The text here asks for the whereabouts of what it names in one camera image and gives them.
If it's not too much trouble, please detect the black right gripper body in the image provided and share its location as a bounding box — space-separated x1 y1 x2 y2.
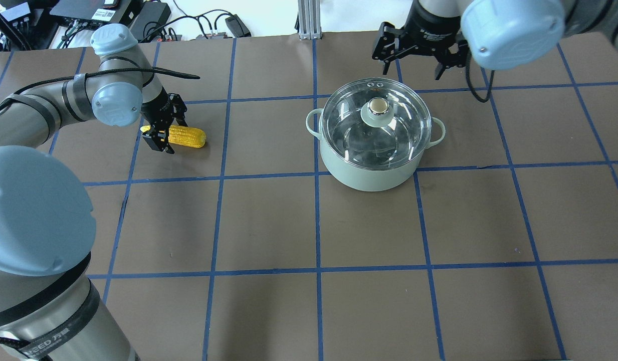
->
379 22 468 59

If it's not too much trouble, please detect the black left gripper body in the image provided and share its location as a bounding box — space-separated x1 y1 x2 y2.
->
141 89 173 133

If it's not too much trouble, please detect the yellow corn cob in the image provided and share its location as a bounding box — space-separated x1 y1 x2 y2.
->
140 125 207 148

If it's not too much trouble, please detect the glass pot lid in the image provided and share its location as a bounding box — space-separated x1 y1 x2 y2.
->
318 78 437 170

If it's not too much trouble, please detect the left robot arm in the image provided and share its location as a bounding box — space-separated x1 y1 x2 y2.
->
0 24 199 360

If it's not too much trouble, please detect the pale green cooking pot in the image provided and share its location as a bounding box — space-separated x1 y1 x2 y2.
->
306 77 446 193

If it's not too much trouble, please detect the black power adapter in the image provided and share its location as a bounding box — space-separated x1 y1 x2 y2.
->
225 14 252 38

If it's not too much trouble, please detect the black electronics box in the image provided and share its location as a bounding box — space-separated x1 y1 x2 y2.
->
50 1 144 30

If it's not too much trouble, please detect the aluminium frame post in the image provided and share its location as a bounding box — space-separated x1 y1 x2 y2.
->
297 0 323 40

